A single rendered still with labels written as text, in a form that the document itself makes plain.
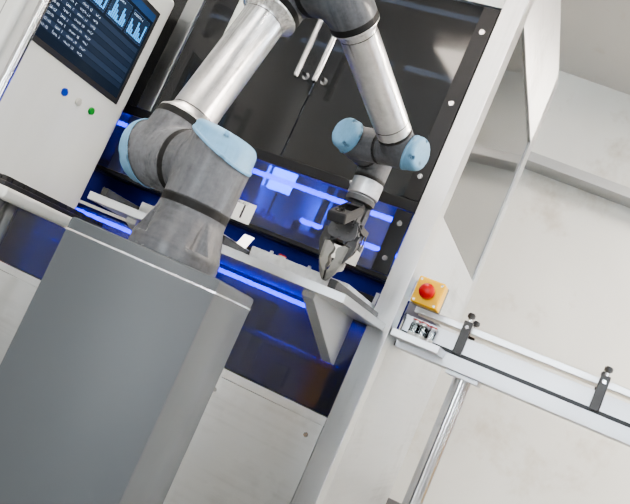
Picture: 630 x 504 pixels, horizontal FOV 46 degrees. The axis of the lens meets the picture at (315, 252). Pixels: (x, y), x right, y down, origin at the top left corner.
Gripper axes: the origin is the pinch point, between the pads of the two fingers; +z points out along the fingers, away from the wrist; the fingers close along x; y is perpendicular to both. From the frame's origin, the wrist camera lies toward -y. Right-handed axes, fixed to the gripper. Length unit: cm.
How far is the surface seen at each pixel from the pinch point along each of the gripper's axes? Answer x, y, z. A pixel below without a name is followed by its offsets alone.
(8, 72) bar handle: 84, -27, -14
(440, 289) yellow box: -20.7, 26.4, -10.1
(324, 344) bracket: -2.0, 14.7, 14.5
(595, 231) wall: -38, 323, -124
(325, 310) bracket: -2.4, 3.7, 7.4
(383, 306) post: -8.6, 27.1, -0.7
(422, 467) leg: -31, 42, 33
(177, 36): 87, 27, -56
